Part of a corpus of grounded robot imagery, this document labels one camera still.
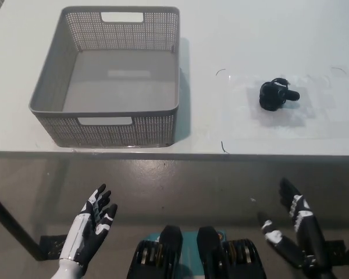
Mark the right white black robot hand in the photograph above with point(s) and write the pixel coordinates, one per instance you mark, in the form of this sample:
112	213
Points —
304	221

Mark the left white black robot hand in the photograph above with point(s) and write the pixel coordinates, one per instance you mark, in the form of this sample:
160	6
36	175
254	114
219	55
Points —
84	232

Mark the black table foot plate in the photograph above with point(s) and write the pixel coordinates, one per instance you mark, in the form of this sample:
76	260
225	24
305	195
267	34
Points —
336	249
54	247

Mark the black metal table leg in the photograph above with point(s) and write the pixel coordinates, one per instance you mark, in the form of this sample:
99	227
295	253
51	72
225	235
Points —
16	222

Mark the grey perforated plastic basket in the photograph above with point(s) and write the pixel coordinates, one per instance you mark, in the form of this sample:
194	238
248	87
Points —
116	72

